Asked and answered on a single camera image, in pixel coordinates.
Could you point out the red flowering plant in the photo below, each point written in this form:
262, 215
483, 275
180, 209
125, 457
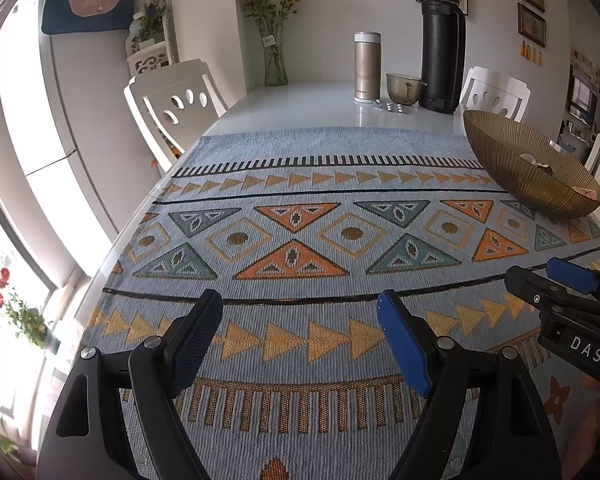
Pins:
27, 320

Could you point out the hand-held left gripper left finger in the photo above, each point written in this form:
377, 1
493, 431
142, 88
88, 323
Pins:
195, 340

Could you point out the white refrigerator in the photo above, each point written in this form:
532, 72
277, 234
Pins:
80, 90

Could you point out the large black vacuum flask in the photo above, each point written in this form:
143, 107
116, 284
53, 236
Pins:
440, 60

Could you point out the glass vase with flowers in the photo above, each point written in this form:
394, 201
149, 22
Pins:
276, 60

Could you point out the round metal strainer disc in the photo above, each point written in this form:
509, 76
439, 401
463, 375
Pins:
392, 106

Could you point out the person's right hand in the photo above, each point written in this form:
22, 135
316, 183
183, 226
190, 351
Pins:
590, 415

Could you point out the blue artificial flowers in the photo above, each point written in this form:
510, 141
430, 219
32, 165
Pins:
150, 15

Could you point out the grey glass cup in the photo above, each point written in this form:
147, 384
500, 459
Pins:
397, 87

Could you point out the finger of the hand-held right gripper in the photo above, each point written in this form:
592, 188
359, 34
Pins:
570, 275
530, 285

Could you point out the white carved shelf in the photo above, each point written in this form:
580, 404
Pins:
150, 62

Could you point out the dark blue cloth cover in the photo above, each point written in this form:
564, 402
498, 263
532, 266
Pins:
60, 10

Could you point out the orange hanging tassels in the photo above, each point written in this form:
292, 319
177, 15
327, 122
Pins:
530, 54

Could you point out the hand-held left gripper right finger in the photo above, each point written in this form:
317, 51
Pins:
405, 345

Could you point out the amber ribbed glass bowl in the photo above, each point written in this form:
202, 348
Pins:
505, 170

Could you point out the blue patterned woven table mat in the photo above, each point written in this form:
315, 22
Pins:
305, 270

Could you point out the gold thermos tumbler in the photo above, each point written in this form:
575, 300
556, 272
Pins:
367, 70

